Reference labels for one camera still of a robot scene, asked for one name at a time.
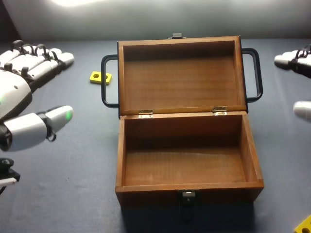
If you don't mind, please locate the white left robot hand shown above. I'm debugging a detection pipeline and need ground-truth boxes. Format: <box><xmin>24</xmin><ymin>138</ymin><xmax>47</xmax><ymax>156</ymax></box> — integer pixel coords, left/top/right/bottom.
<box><xmin>0</xmin><ymin>40</ymin><xmax>75</xmax><ymax>152</ymax></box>

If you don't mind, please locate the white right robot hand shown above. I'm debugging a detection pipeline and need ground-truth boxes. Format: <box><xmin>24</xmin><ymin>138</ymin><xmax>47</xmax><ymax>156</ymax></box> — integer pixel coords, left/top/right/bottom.
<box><xmin>274</xmin><ymin>44</ymin><xmax>311</xmax><ymax>122</ymax></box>

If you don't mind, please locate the orange box with handles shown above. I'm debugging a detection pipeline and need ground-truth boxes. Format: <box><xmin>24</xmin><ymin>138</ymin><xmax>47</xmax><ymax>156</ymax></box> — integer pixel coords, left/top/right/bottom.
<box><xmin>101</xmin><ymin>33</ymin><xmax>265</xmax><ymax>224</ymax></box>

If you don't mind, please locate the yellow block with two holes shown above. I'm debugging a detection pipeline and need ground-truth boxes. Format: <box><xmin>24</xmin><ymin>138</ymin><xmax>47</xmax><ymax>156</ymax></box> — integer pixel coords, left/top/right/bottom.
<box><xmin>294</xmin><ymin>215</ymin><xmax>311</xmax><ymax>233</ymax></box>
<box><xmin>89</xmin><ymin>71</ymin><xmax>113</xmax><ymax>86</ymax></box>

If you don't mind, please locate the grey table cloth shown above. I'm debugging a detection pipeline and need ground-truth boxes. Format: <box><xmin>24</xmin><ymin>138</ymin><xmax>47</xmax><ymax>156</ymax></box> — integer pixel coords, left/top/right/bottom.
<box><xmin>0</xmin><ymin>38</ymin><xmax>311</xmax><ymax>233</ymax></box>

